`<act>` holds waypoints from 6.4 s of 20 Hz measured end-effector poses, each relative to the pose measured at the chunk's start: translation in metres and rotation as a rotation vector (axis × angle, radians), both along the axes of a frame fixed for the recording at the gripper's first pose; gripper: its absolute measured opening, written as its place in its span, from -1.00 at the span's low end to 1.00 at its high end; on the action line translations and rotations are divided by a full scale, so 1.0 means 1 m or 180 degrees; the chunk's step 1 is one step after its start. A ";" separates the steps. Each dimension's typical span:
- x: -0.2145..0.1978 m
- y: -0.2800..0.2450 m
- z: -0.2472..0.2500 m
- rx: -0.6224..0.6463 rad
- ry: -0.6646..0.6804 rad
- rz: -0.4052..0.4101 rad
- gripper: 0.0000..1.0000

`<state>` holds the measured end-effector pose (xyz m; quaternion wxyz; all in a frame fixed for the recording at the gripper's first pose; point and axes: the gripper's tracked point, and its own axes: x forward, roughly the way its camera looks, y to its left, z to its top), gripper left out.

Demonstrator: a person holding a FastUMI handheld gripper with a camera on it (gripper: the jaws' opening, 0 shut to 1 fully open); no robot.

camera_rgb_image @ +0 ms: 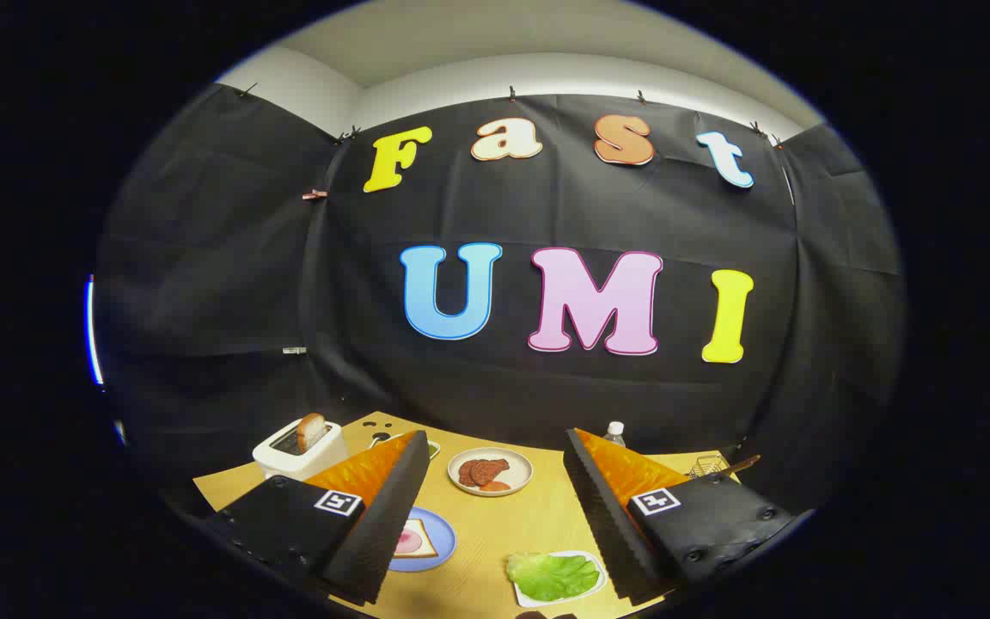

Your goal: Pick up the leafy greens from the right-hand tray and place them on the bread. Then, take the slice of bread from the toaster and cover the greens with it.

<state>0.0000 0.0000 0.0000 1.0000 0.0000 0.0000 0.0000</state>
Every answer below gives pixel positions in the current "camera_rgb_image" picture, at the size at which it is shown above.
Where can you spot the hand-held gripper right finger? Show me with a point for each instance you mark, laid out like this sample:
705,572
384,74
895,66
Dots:
607,524

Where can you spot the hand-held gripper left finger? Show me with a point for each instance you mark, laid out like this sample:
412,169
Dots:
383,533

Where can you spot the green lettuce leaf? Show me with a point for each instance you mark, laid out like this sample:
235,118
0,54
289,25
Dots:
551,576

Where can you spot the toasted bread slice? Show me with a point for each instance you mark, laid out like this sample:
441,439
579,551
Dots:
312,432

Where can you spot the bread slice with ham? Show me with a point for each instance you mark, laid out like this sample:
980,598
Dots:
418,542

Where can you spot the white rectangular plate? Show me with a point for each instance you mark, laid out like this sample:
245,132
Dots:
601,579

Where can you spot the blue plate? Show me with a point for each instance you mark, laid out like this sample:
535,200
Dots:
443,537

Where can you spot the green-label plastic bottle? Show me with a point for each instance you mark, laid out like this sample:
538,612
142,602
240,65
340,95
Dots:
614,432

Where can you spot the brown meat patty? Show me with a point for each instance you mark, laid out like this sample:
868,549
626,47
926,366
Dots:
467,474
493,469

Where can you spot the round white plate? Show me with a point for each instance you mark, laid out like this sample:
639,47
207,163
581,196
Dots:
519,468

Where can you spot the red tomato slice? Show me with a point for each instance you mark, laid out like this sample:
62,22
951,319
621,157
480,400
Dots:
495,487

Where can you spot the white toaster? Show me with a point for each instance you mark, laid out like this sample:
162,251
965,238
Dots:
284,464

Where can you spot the black backdrop cloth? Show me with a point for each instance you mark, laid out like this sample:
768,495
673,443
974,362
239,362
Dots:
546,215

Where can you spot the computer monitor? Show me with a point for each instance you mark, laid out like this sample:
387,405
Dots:
93,331

